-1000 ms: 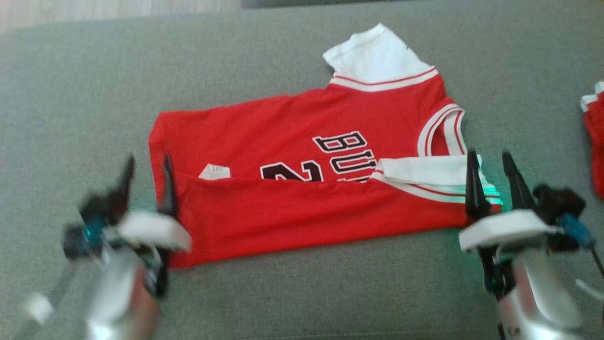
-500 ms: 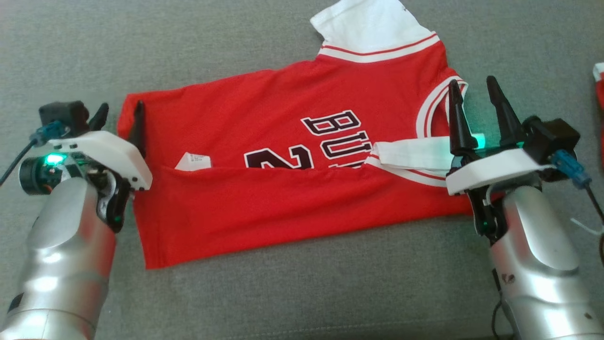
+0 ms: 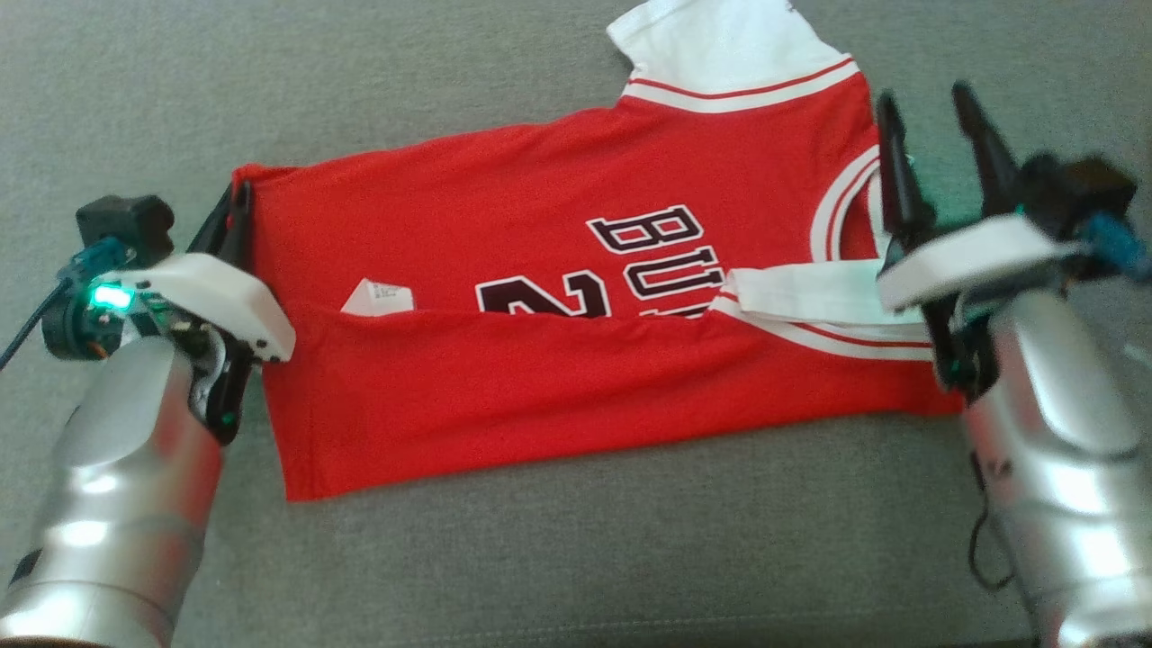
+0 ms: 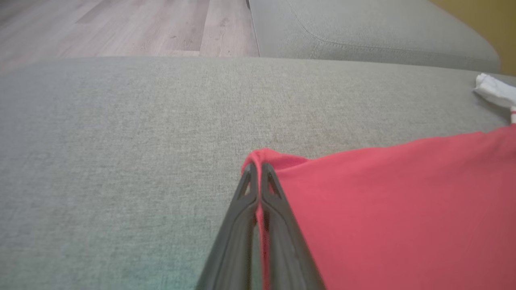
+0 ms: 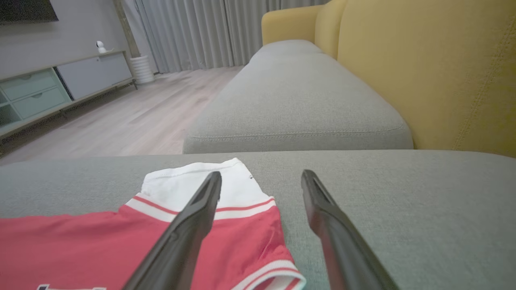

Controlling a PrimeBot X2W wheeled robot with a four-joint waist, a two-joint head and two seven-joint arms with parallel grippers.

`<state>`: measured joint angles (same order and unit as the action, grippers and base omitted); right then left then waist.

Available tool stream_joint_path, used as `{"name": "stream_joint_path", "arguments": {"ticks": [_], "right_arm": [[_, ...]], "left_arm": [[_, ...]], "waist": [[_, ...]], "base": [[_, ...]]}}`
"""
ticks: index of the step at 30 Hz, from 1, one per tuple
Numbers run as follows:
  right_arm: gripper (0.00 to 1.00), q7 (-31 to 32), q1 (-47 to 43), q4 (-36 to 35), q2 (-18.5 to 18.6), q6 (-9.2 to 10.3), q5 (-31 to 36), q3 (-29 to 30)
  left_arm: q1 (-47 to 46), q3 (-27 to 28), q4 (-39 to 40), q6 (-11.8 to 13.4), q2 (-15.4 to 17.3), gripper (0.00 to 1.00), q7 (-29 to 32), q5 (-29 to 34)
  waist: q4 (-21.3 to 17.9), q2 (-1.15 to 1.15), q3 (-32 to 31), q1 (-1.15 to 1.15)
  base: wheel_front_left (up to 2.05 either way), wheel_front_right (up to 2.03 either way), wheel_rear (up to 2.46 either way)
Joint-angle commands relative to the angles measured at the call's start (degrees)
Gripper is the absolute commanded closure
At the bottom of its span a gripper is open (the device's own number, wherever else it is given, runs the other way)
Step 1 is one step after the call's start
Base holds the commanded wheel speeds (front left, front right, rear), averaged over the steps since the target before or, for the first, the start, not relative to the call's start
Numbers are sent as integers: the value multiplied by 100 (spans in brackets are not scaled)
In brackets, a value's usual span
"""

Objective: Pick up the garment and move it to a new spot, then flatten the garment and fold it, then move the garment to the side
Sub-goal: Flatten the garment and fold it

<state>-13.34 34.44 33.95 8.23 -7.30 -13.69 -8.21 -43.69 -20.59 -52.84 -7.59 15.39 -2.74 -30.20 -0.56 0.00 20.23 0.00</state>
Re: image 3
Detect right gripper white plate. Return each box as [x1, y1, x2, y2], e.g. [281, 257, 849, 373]
[876, 81, 1083, 399]

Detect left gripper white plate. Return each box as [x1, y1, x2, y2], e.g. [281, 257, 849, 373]
[41, 181, 298, 447]

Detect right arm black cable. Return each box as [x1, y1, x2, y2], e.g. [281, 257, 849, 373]
[967, 214, 1152, 595]

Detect red basketball jersey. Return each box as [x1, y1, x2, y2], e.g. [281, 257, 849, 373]
[232, 0, 969, 503]

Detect large grey sofa seat cushion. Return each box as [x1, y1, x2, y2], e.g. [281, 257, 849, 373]
[0, 0, 1152, 648]

